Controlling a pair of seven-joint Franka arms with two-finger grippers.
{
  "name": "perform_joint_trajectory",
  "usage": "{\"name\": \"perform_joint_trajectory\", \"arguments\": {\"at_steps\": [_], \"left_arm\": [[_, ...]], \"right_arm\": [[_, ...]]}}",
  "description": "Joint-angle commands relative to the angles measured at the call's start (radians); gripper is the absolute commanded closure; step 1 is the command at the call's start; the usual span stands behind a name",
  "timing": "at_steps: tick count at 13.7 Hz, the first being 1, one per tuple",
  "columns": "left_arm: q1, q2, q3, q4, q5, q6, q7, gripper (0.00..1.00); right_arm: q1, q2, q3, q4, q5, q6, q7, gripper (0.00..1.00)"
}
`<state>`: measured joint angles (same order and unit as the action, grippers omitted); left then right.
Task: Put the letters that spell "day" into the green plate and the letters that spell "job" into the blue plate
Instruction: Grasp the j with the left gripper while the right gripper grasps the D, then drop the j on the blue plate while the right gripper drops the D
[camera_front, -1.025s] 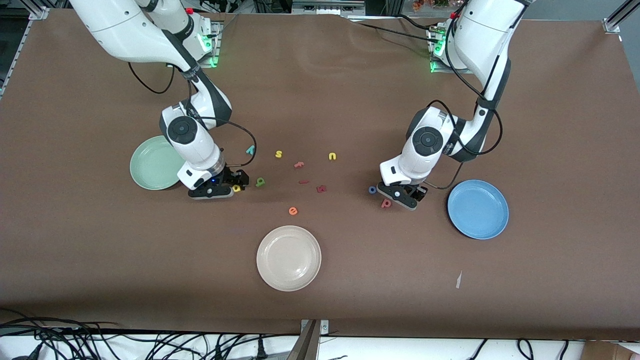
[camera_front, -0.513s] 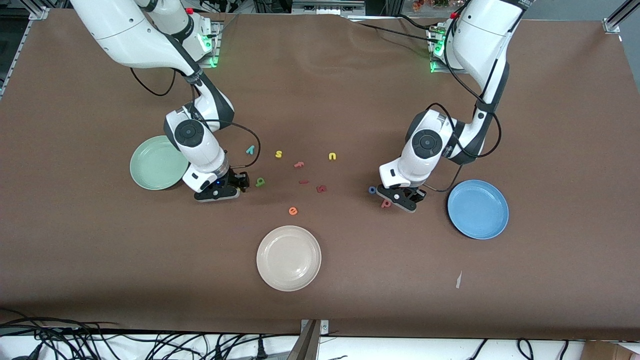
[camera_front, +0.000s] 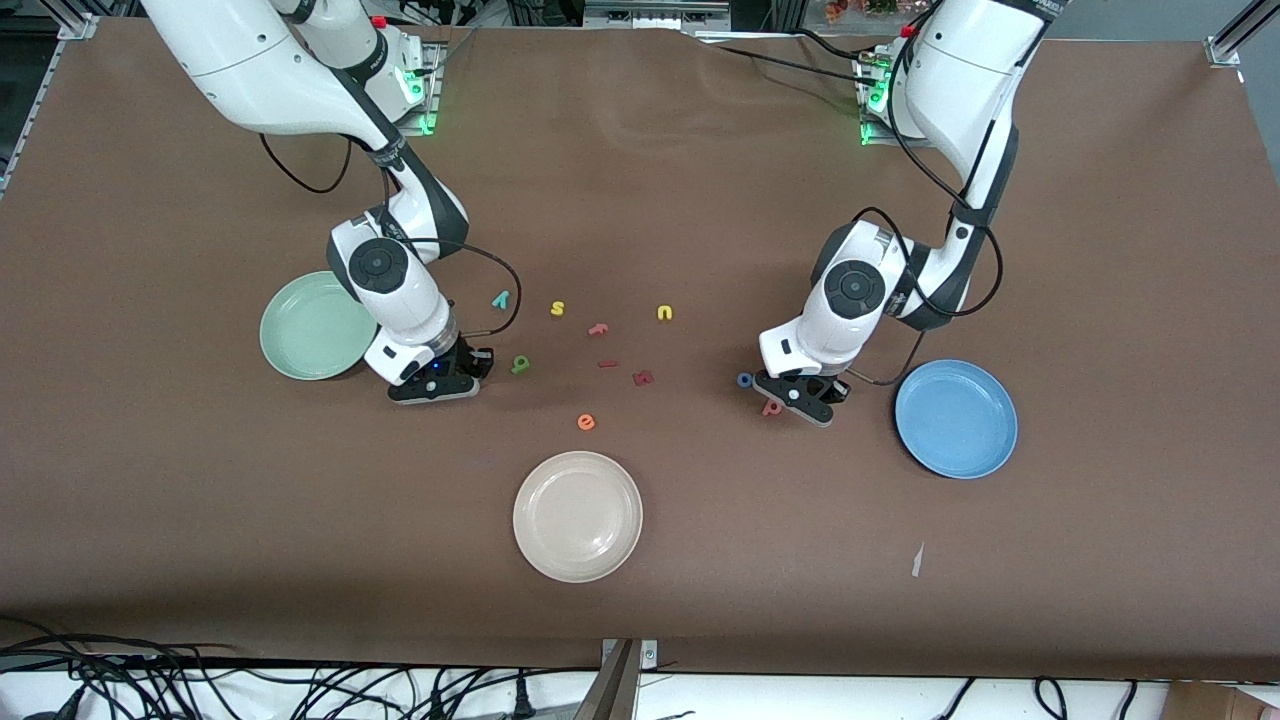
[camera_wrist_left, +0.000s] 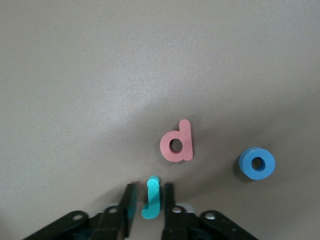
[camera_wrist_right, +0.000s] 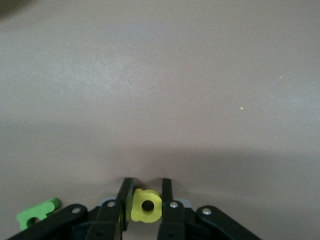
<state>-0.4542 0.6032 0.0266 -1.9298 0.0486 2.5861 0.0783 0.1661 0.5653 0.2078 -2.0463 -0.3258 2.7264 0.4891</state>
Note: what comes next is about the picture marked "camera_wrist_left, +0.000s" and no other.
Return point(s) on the pink foam letter d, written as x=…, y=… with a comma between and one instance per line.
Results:
x=186, y=140

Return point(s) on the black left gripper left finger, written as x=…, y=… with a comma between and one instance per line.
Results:
x=110, y=225

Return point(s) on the brown table cover sheet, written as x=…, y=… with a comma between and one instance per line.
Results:
x=100, y=75

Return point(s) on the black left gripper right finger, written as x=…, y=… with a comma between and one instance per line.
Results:
x=180, y=225

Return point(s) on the blue foam letter o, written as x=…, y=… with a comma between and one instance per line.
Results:
x=246, y=163

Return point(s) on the teal foam letter j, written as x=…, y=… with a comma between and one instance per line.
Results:
x=153, y=197

